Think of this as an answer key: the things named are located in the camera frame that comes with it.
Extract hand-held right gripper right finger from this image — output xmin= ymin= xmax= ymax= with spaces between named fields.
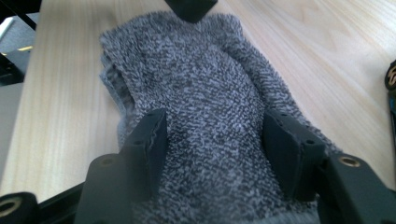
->
xmin=262 ymin=108 xmax=327 ymax=201

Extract black stand base yellow stripes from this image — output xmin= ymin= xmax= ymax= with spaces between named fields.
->
xmin=0 ymin=45 xmax=35 ymax=87

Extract blue toy car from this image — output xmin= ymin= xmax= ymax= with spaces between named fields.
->
xmin=384 ymin=60 xmax=396 ymax=147

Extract grey terry towel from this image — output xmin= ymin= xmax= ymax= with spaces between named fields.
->
xmin=98 ymin=10 xmax=344 ymax=224

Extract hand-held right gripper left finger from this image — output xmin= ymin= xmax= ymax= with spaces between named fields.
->
xmin=120 ymin=107 xmax=169 ymax=200

